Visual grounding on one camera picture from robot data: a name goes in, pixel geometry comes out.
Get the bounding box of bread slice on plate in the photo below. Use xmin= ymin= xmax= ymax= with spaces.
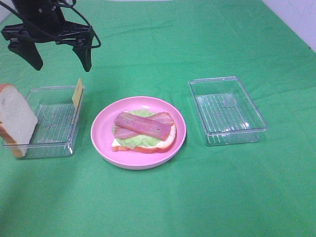
xmin=112 ymin=118 xmax=177 ymax=154

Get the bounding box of clear plastic container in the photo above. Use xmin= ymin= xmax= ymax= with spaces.
xmin=2 ymin=85 xmax=85 ymax=159
xmin=188 ymin=76 xmax=268 ymax=146

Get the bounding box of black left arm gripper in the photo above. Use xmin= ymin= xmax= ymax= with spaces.
xmin=0 ymin=0 xmax=95 ymax=72

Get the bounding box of upright bread slice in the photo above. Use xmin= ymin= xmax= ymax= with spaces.
xmin=0 ymin=83 xmax=38 ymax=158

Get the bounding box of clear right plastic container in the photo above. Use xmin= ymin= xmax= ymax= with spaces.
xmin=188 ymin=76 xmax=268 ymax=146

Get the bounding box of clear left plastic container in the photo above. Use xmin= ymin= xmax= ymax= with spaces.
xmin=2 ymin=85 xmax=85 ymax=159

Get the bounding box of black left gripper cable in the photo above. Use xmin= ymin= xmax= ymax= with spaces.
xmin=0 ymin=0 xmax=102 ymax=49

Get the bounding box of bacon strip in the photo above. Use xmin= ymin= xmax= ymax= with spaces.
xmin=113 ymin=112 xmax=174 ymax=140
xmin=113 ymin=111 xmax=172 ymax=141

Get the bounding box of pink plate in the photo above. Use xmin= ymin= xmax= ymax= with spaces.
xmin=90 ymin=96 xmax=187 ymax=170

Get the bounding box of yellow cheese slice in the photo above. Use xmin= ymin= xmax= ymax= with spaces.
xmin=72 ymin=78 xmax=83 ymax=124

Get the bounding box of green lettuce leaf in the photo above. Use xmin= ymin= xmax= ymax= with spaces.
xmin=112 ymin=109 xmax=162 ymax=149

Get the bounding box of green tablecloth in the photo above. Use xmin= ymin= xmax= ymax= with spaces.
xmin=0 ymin=0 xmax=316 ymax=237

